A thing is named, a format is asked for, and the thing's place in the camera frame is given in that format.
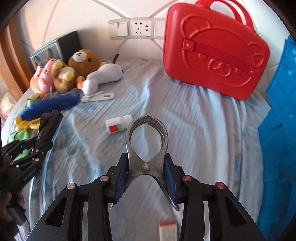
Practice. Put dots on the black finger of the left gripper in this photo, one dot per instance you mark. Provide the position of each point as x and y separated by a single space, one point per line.
47 129

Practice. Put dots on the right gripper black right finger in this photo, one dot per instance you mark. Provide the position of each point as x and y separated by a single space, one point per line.
208 210

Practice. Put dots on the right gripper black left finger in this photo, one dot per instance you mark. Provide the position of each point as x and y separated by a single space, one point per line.
63 220

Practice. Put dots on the metal clamp pliers tool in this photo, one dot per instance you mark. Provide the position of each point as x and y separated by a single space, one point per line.
150 158

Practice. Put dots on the person left hand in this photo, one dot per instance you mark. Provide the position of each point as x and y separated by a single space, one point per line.
12 207

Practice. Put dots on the blue fuzzy plush toy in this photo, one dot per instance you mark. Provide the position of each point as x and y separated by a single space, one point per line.
60 102

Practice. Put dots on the green yellow plush toy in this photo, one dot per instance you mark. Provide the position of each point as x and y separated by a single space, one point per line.
23 129

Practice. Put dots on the pink plush toy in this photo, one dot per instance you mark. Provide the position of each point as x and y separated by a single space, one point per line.
42 81

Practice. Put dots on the small brown yellow plush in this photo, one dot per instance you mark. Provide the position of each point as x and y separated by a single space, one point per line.
65 78

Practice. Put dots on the white flat plastic tool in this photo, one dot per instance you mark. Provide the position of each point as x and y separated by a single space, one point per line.
99 96

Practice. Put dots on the small red white box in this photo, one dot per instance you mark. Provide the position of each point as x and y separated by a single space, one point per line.
168 231

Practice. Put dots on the white red medicine bottle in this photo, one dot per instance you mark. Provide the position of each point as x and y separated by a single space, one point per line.
118 124

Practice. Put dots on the brown bear plush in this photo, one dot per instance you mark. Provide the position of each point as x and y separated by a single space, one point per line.
85 62

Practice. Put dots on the black framed box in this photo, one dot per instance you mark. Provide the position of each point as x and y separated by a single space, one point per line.
61 48

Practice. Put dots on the white duck plush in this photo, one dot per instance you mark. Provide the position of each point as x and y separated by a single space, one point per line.
107 73

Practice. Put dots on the blue plastic storage crate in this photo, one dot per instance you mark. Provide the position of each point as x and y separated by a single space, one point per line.
277 140

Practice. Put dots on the red bear toy suitcase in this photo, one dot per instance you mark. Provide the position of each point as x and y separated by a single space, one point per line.
207 48

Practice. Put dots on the white wall socket panel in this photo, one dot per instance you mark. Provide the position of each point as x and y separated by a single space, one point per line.
137 28

